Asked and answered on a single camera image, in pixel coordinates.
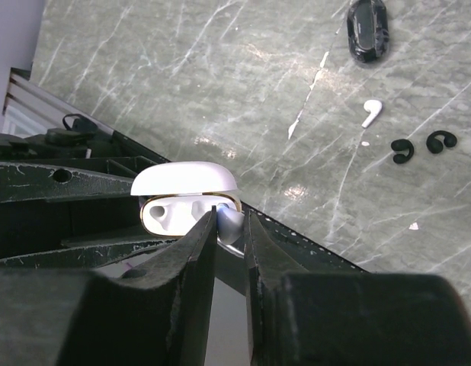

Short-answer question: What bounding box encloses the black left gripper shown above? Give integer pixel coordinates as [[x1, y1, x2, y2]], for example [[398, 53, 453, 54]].
[[0, 131, 178, 267]]

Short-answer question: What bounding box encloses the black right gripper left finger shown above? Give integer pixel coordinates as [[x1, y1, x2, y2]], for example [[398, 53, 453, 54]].
[[0, 210, 216, 365]]

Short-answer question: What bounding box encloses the white earbud charging case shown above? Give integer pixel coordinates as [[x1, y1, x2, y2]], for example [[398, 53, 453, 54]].
[[130, 161, 242, 236]]

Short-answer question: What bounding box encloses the aluminium frame rail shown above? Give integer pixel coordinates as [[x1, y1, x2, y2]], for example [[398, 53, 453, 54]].
[[0, 69, 114, 137]]

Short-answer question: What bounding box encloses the black earbud charging case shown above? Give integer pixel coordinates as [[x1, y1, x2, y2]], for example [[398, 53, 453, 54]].
[[346, 0, 390, 63]]

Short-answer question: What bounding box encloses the white earbud with blue light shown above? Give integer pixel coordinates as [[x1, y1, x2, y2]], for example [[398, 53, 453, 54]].
[[361, 99, 383, 129]]

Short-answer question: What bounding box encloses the black clip earbud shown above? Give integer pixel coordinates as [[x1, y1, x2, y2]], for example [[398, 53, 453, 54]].
[[390, 139, 415, 165], [426, 130, 457, 154]]

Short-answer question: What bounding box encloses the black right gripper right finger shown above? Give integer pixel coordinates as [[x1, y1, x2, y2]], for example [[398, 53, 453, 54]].
[[245, 213, 471, 365]]

